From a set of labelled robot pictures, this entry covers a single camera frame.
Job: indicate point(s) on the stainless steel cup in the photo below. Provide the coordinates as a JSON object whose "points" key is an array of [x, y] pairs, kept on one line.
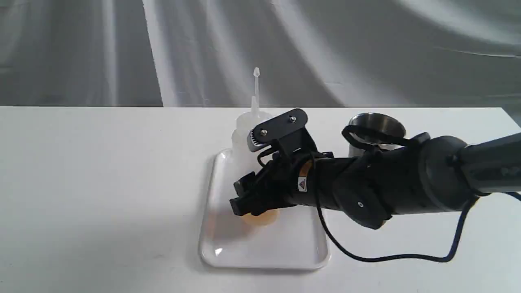
{"points": [[379, 122]]}

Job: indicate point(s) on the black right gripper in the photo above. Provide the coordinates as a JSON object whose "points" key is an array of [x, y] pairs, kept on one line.
{"points": [[294, 172]]}

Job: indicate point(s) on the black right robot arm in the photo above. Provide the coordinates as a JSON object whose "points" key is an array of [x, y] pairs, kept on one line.
{"points": [[394, 176]]}

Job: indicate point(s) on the grey draped backdrop cloth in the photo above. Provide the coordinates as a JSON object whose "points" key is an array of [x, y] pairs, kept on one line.
{"points": [[311, 53]]}

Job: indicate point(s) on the white rectangular plastic tray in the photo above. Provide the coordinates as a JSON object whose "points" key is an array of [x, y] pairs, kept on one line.
{"points": [[295, 240]]}

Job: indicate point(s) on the translucent squeeze bottle amber liquid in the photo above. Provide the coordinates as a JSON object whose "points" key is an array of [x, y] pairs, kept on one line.
{"points": [[244, 143]]}

